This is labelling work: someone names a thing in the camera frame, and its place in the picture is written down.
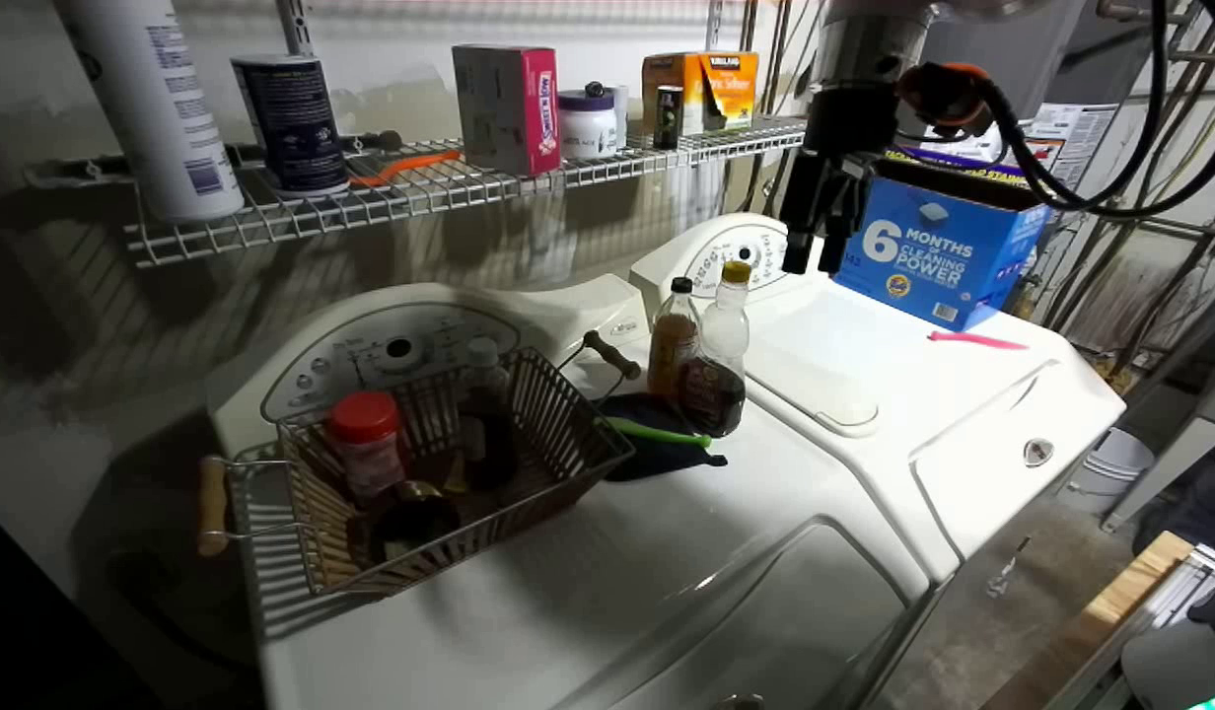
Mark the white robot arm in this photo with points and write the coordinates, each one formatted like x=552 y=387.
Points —
x=860 y=74

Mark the white dryer machine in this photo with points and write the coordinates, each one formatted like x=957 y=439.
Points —
x=950 y=439

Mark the white jar dark lid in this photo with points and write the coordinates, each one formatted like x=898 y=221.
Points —
x=589 y=123

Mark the white washing machine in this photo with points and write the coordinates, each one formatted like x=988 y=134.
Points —
x=772 y=578

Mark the metal wire basket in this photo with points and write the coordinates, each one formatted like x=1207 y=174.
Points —
x=560 y=453

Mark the orange yellow box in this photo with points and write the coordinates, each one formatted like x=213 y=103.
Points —
x=694 y=92

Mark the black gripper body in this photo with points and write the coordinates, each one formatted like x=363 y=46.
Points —
x=847 y=123

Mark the pink and grey box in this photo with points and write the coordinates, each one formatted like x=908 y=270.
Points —
x=505 y=102

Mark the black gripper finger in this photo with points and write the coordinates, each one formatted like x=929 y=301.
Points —
x=798 y=212
x=847 y=205

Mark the pink pen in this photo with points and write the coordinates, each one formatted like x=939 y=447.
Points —
x=977 y=341

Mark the clear bottle yellow cap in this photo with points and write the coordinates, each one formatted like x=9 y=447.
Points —
x=725 y=329

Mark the black pouch green stripe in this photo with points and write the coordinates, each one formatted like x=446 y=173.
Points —
x=658 y=432

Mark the wooden plank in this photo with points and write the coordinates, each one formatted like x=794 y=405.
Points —
x=1092 y=629

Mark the orange tool on shelf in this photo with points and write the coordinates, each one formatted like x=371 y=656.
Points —
x=401 y=169

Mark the dark sauce bottle in basket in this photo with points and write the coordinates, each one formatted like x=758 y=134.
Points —
x=487 y=424

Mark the large white bottle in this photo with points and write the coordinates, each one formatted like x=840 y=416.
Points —
x=153 y=92

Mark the red lid spice jar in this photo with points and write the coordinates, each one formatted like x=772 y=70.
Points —
x=368 y=432

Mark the dark round jar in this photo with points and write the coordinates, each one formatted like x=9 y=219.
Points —
x=712 y=395

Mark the blue cardboard box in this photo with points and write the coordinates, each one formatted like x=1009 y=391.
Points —
x=939 y=246

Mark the brown sauce bottle black cap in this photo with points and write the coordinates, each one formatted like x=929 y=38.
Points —
x=672 y=337

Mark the white wire shelf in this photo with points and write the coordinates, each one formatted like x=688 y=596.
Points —
x=426 y=192

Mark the dark round item in basket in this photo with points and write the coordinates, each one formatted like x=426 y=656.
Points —
x=396 y=522

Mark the dark cylindrical canister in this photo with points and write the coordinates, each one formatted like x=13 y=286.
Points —
x=291 y=109

